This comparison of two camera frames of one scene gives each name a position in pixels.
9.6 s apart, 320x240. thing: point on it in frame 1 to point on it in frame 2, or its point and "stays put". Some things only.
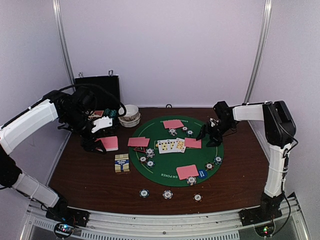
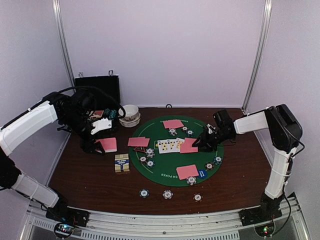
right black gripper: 218,140 to 205,139
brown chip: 184,129 stays put
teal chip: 150,164 stays put
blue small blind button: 202,173 stays put
